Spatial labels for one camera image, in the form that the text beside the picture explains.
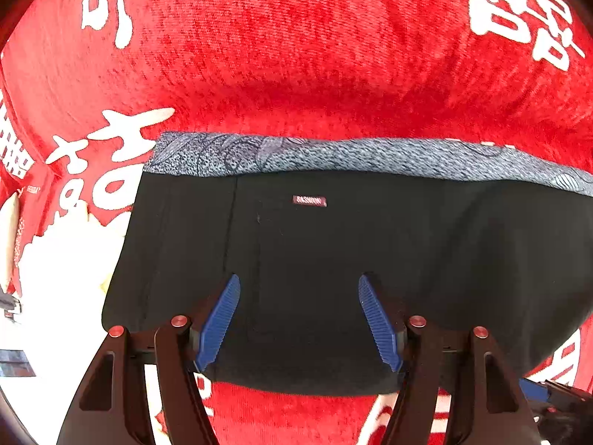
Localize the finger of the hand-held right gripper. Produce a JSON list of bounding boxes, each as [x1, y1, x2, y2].
[[519, 377, 591, 409]]

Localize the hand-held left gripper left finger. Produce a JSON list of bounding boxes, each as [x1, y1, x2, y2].
[[56, 273, 242, 445]]

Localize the black pants with patterned waistband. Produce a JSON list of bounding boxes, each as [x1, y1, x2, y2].
[[101, 131, 593, 397]]

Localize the red printed blanket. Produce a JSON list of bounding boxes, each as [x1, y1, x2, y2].
[[0, 0, 593, 445]]

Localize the dark blue object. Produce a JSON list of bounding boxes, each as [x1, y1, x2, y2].
[[0, 347, 36, 378]]

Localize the beige elongated object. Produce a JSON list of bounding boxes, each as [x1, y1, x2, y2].
[[0, 195, 22, 288]]

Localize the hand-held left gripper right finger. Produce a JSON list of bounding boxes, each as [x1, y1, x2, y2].
[[358, 273, 543, 445]]

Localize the white fluffy cloth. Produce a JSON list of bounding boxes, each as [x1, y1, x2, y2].
[[21, 204, 133, 334]]

